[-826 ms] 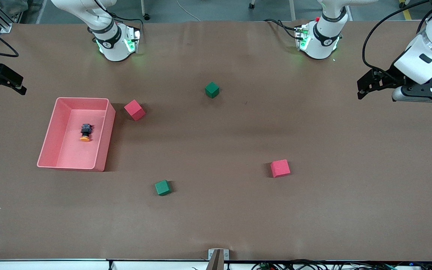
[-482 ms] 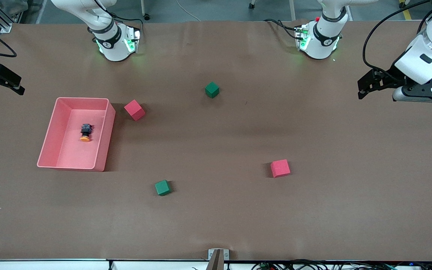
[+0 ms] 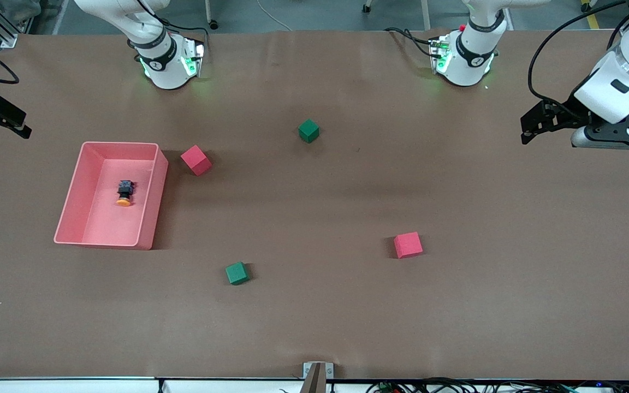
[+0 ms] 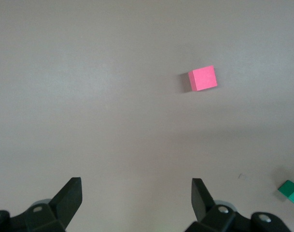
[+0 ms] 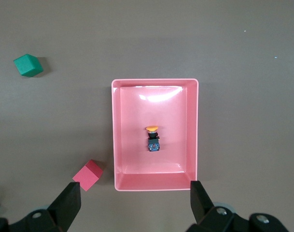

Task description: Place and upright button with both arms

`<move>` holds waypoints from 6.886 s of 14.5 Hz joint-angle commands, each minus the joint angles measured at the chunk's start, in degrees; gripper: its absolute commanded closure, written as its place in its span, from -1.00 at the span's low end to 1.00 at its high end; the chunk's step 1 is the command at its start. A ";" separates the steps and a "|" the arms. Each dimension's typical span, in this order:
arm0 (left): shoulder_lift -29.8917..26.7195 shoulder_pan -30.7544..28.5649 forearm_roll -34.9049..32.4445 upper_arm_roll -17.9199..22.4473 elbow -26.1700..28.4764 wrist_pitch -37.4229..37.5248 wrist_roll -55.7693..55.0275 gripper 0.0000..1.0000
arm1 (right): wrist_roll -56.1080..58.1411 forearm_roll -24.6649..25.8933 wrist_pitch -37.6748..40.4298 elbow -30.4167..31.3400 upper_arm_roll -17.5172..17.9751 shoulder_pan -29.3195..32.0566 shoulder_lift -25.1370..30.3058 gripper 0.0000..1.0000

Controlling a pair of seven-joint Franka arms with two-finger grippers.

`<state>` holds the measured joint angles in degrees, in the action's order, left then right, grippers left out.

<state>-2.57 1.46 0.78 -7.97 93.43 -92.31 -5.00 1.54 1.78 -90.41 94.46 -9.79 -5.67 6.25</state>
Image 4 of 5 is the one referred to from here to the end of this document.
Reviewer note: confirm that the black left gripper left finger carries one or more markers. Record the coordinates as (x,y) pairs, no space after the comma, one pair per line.
(64,205)

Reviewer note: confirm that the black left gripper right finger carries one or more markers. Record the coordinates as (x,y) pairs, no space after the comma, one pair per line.
(202,203)

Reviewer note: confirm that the pink cube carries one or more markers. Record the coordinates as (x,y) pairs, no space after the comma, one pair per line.
(204,77)

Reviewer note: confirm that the green cube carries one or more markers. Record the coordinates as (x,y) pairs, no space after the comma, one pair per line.
(291,193)

